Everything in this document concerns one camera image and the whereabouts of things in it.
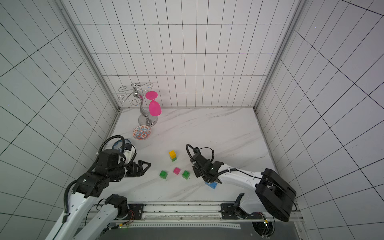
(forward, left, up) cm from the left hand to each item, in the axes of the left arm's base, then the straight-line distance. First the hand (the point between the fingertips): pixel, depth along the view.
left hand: (142, 168), depth 72 cm
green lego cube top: (+11, -14, -14) cm, 22 cm away
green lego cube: (+1, -9, -11) cm, 14 cm away
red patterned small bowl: (+32, +11, -14) cm, 36 cm away
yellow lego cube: (+12, -13, -9) cm, 20 cm away
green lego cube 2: (+1, -21, -12) cm, 24 cm away
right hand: (+9, -28, -12) cm, 32 cm away
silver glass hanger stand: (+43, +12, -13) cm, 47 cm away
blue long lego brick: (-4, -36, -14) cm, 39 cm away
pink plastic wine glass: (+41, +1, +2) cm, 41 cm away
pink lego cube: (+4, -16, -14) cm, 21 cm away
